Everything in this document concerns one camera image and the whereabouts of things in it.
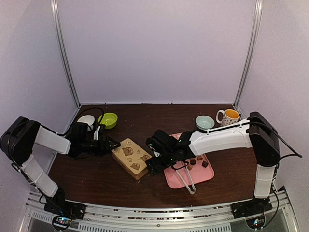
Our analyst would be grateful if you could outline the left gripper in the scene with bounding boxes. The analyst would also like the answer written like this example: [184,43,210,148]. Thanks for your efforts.
[80,135,121,157]

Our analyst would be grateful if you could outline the metal tongs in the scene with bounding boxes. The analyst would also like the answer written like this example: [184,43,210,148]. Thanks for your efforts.
[171,163,197,195]

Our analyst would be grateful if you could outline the beige tin box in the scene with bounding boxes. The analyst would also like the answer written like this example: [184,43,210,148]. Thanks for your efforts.
[112,155,148,180]

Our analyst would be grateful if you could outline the beige bear tin lid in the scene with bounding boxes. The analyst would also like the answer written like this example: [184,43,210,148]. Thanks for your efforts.
[112,138,152,174]

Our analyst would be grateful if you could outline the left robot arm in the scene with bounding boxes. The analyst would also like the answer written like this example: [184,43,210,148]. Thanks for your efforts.
[0,116,120,215]

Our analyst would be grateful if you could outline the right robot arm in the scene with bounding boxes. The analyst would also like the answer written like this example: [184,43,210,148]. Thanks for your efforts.
[146,112,301,217]

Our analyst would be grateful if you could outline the dark square chocolate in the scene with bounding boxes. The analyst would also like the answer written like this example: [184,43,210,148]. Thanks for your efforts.
[202,161,209,168]

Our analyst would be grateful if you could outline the green bowl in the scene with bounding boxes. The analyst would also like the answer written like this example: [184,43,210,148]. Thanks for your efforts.
[98,113,118,129]

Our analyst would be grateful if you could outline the pink tray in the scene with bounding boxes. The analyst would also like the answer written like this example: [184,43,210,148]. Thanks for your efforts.
[163,132,215,189]

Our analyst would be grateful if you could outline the small white black bowl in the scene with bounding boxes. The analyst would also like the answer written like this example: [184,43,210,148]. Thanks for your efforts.
[77,115,95,131]

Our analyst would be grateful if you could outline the light blue bowl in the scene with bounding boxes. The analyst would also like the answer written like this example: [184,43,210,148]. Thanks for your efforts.
[195,115,215,130]

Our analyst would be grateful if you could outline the white mug yellow inside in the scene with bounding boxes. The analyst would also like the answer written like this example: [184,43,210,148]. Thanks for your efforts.
[215,109,240,126]

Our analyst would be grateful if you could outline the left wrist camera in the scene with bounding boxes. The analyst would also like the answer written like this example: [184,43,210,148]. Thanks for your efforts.
[93,124,105,140]

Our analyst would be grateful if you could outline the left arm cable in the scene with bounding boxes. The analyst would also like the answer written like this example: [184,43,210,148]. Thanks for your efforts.
[57,107,105,136]

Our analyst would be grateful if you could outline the front aluminium rail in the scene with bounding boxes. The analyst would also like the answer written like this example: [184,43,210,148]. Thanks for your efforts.
[24,200,297,232]

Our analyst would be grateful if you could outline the left aluminium frame post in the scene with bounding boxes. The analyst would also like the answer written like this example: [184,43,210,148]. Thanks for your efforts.
[50,0,81,107]

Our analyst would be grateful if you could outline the aluminium frame post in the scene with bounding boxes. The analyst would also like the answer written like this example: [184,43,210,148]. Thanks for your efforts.
[233,0,263,109]
[50,0,81,107]

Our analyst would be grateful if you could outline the right aluminium frame post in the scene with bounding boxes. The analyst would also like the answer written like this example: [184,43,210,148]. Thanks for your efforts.
[233,0,263,109]

